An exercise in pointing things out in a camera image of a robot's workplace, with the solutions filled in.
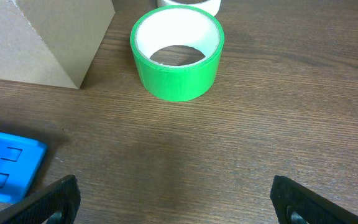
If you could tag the brown cardboard box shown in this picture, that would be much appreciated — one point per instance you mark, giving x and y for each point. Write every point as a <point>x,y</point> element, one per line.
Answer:
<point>51,42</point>

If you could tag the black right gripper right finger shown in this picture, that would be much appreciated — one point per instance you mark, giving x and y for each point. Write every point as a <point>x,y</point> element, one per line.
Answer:
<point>294,203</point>

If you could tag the white tape roll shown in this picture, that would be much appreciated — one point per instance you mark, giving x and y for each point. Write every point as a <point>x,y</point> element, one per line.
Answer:
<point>210,6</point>

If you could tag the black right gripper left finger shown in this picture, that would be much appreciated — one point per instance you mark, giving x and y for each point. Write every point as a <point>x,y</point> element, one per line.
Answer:
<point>58,203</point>

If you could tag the blue plastic block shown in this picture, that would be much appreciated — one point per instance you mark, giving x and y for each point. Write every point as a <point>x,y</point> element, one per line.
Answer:
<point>20,159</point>

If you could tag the green tape roll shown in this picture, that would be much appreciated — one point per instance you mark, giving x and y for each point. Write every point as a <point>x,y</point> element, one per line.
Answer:
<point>177,25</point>

